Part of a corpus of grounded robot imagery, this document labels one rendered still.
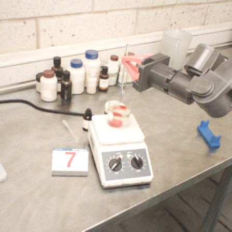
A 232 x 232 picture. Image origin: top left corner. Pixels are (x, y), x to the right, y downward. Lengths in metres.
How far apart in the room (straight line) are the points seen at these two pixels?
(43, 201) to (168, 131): 0.46
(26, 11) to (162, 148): 0.63
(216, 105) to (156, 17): 0.90
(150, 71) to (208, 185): 1.26
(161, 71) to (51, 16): 0.60
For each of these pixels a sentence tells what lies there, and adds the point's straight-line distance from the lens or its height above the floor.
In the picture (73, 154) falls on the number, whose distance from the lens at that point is 0.83.
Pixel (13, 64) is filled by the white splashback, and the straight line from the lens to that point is 1.14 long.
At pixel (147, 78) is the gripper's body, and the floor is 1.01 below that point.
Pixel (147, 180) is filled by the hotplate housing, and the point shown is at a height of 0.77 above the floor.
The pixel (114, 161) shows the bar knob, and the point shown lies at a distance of 0.78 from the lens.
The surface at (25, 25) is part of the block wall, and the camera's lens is 1.16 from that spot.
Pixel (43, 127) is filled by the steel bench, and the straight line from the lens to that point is 0.97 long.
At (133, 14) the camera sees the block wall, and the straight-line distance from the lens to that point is 1.38.
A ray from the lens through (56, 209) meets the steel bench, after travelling 0.74.
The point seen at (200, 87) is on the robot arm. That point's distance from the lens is 0.62.
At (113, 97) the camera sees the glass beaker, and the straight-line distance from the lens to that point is 0.83.
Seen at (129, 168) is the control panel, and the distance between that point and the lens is 0.79.
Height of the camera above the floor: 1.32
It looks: 34 degrees down
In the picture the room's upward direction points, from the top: 7 degrees clockwise
